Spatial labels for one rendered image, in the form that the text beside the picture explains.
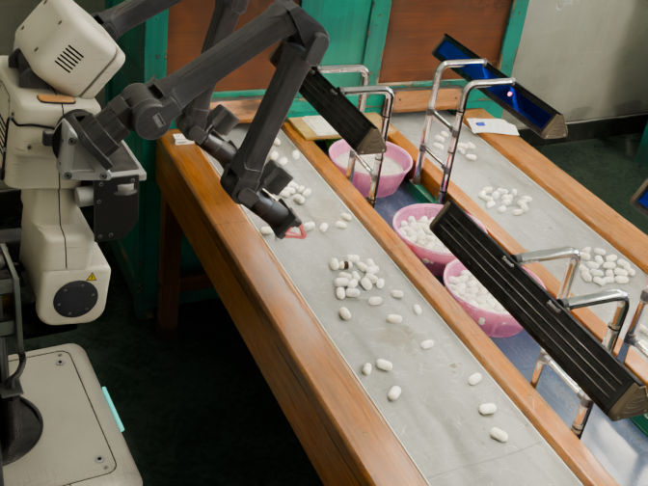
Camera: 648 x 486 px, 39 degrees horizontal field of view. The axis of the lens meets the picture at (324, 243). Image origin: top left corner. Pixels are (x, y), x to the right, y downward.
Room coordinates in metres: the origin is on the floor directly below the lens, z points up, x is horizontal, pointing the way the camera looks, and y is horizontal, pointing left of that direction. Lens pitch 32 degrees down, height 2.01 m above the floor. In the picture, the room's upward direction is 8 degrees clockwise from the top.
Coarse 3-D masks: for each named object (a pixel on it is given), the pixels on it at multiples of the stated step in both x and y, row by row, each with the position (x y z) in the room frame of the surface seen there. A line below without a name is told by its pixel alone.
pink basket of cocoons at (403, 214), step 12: (420, 204) 2.31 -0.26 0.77; (432, 204) 2.32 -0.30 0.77; (396, 216) 2.23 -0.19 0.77; (408, 216) 2.28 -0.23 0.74; (420, 216) 2.30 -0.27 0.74; (432, 216) 2.31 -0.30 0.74; (396, 228) 2.15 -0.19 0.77; (408, 240) 2.10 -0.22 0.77; (420, 252) 2.08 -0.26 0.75; (432, 252) 2.06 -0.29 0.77; (444, 252) 2.06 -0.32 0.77; (444, 264) 2.08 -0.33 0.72
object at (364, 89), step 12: (312, 72) 2.34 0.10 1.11; (324, 72) 2.36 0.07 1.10; (336, 96) 2.21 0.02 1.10; (360, 96) 2.43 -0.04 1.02; (360, 108) 2.42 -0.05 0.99; (384, 108) 2.30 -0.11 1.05; (384, 120) 2.29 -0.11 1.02; (384, 132) 2.29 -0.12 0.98; (360, 156) 2.40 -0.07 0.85; (348, 168) 2.43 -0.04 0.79; (372, 180) 2.29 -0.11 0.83; (372, 192) 2.29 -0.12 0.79; (372, 204) 2.29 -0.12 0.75
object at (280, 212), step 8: (280, 200) 1.92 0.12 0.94; (272, 208) 1.83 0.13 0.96; (280, 208) 1.85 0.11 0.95; (288, 208) 1.87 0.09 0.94; (264, 216) 1.82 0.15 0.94; (272, 216) 1.83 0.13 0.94; (280, 216) 1.84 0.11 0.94; (288, 216) 1.85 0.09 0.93; (272, 224) 1.84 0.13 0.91; (280, 224) 1.84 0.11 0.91; (288, 224) 1.83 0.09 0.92; (296, 224) 1.83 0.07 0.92; (280, 232) 1.82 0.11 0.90
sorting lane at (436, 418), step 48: (240, 144) 2.59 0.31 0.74; (288, 144) 2.64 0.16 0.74; (288, 240) 2.05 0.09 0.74; (336, 240) 2.09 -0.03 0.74; (336, 288) 1.86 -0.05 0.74; (384, 288) 1.89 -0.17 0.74; (336, 336) 1.67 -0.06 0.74; (384, 336) 1.70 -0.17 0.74; (432, 336) 1.73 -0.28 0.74; (384, 384) 1.53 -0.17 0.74; (432, 384) 1.55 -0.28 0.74; (480, 384) 1.57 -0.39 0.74; (432, 432) 1.40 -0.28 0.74; (480, 432) 1.42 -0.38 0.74; (528, 432) 1.44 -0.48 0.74; (432, 480) 1.26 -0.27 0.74; (480, 480) 1.28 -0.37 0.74; (528, 480) 1.30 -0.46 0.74; (576, 480) 1.32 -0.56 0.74
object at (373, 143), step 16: (272, 64) 2.52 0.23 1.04; (304, 80) 2.35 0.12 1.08; (320, 80) 2.30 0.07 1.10; (304, 96) 2.31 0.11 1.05; (320, 96) 2.25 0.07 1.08; (320, 112) 2.21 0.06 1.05; (336, 112) 2.16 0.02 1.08; (352, 112) 2.12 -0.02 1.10; (336, 128) 2.12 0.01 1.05; (352, 128) 2.08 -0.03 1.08; (368, 128) 2.04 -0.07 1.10; (352, 144) 2.04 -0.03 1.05; (368, 144) 2.02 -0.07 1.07; (384, 144) 2.04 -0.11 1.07
